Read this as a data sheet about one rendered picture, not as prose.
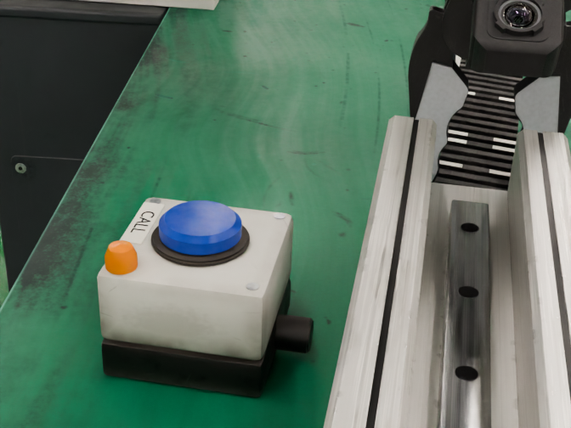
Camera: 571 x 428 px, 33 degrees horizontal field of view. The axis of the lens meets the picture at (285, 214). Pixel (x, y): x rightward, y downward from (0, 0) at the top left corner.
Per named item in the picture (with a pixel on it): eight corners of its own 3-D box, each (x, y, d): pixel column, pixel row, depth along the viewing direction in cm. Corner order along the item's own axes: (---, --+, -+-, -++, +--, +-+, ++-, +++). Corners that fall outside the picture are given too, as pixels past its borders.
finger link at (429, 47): (459, 125, 61) (513, 2, 57) (459, 137, 60) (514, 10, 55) (390, 101, 61) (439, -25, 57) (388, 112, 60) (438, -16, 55)
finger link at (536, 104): (559, 164, 66) (552, 37, 62) (566, 205, 61) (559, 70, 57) (513, 168, 67) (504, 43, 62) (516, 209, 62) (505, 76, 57)
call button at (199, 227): (172, 226, 49) (172, 192, 48) (249, 235, 48) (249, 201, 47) (149, 267, 45) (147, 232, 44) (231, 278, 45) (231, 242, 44)
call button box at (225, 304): (150, 287, 53) (146, 188, 50) (320, 310, 52) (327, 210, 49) (101, 377, 46) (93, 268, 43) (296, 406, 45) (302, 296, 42)
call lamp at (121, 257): (111, 255, 45) (110, 233, 44) (142, 259, 45) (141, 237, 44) (100, 272, 44) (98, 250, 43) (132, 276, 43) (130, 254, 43)
